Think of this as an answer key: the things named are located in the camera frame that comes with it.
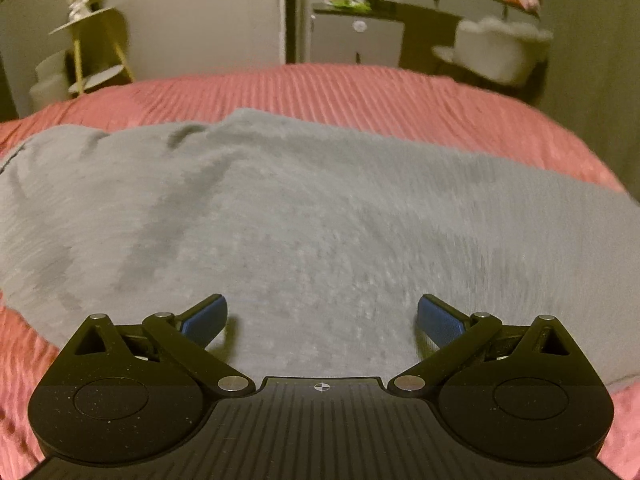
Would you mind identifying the white low cabinet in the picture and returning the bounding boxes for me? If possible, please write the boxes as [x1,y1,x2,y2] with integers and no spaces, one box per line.
[309,3,405,67]

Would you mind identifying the pink ribbed bedspread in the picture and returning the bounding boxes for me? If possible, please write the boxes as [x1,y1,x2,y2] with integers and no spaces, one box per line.
[1,64,639,479]

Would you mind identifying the grey sweatpants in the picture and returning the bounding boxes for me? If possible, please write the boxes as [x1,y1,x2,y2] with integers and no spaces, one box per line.
[1,110,639,384]

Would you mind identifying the yellow tiered side table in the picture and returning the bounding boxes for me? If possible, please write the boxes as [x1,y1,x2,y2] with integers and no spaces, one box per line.
[49,6,136,96]

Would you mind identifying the white fluffy chair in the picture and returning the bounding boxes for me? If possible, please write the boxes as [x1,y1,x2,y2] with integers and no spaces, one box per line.
[431,16,553,89]

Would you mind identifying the white round storage boxes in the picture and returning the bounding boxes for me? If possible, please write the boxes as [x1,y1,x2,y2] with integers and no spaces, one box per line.
[29,50,70,112]

